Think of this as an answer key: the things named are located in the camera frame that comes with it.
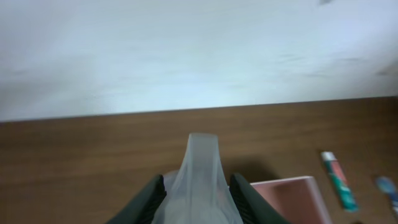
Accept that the white cardboard box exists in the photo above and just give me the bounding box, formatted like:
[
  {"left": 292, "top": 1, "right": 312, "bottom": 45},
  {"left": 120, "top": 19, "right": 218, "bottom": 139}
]
[{"left": 251, "top": 176, "right": 332, "bottom": 224}]

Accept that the blue white toothbrush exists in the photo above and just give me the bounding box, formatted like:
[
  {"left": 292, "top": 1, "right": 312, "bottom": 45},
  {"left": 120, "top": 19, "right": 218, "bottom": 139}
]
[{"left": 375, "top": 176, "right": 397, "bottom": 217}]

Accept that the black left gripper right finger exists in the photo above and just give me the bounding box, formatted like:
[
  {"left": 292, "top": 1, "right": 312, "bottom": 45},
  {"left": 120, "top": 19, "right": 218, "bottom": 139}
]
[{"left": 229, "top": 173, "right": 290, "bottom": 224}]

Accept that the green white toothpaste tube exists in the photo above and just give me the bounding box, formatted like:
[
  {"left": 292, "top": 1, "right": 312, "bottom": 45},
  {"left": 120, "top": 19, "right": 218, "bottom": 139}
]
[{"left": 320, "top": 151, "right": 358, "bottom": 212}]

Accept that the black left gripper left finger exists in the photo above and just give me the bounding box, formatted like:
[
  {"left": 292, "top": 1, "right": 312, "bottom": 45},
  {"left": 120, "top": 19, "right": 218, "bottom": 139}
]
[{"left": 106, "top": 175, "right": 167, "bottom": 224}]

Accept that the clear spray bottle blue liquid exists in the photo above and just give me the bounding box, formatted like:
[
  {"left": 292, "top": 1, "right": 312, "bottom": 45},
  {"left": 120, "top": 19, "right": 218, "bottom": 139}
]
[{"left": 152, "top": 133, "right": 243, "bottom": 224}]

